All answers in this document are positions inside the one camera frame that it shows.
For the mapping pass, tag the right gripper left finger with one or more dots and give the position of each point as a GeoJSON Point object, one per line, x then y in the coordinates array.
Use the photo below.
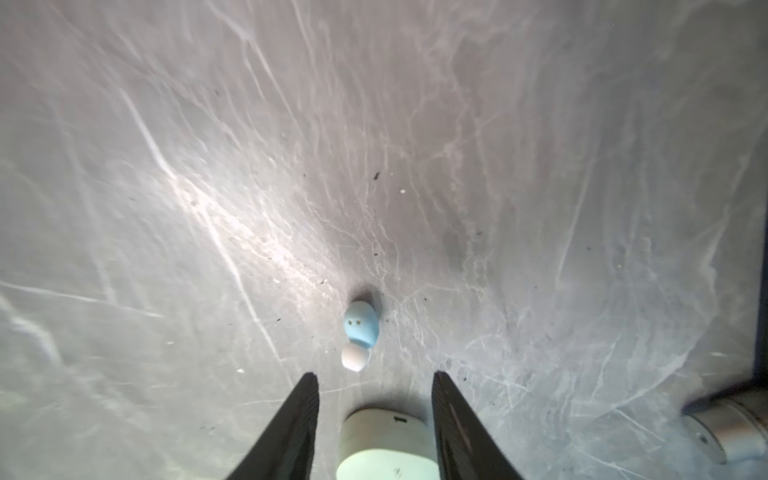
{"type": "Point", "coordinates": [285, 449]}

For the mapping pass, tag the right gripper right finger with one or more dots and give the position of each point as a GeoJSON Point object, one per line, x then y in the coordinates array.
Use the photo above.
{"type": "Point", "coordinates": [465, 449]}

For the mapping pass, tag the white earbud case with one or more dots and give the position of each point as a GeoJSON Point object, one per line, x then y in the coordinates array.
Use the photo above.
{"type": "Point", "coordinates": [383, 444]}

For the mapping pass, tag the blue earbud front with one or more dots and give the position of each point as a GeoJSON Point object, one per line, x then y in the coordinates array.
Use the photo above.
{"type": "Point", "coordinates": [361, 327]}

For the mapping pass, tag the grey microphone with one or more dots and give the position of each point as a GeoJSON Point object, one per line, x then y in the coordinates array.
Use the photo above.
{"type": "Point", "coordinates": [731, 429]}

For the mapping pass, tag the black white chessboard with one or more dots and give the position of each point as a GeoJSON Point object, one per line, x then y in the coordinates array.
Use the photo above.
{"type": "Point", "coordinates": [760, 352]}

